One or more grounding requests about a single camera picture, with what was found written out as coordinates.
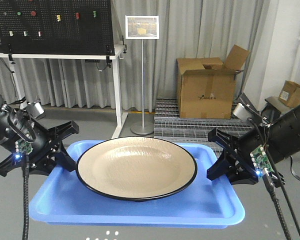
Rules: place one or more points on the blue plastic tray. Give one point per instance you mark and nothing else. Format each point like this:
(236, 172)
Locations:
(64, 200)

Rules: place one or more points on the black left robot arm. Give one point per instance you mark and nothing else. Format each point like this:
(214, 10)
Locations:
(13, 114)

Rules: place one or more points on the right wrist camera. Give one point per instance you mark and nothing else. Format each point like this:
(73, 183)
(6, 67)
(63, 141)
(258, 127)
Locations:
(244, 109)

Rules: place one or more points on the sign stand with picture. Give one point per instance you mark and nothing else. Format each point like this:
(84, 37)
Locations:
(142, 27)

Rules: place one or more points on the beige plate with black rim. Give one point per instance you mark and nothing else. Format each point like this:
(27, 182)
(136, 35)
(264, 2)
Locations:
(136, 168)

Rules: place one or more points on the small cardboard box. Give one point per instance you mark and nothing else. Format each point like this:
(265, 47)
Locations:
(290, 94)

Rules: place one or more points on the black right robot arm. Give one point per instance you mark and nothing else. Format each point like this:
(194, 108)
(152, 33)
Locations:
(282, 140)

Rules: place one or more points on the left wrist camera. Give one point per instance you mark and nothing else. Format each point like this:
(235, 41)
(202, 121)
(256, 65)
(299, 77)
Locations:
(36, 110)

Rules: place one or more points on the black pegboard panel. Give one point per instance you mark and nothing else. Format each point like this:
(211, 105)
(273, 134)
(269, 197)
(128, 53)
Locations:
(65, 27)

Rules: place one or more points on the large cardboard box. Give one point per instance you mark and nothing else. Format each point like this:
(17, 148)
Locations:
(206, 86)

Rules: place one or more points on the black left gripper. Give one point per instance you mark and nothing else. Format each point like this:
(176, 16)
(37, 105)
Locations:
(43, 146)

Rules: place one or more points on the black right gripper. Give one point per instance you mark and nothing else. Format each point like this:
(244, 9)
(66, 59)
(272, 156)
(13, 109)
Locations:
(243, 169)

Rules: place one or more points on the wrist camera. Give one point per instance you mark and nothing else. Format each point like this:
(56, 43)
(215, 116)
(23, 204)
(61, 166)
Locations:
(36, 110)
(244, 109)

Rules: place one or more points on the metal grid pallet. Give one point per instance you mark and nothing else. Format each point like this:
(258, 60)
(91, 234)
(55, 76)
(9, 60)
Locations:
(169, 126)

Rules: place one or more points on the grey curtain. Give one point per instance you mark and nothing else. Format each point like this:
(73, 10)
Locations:
(187, 29)

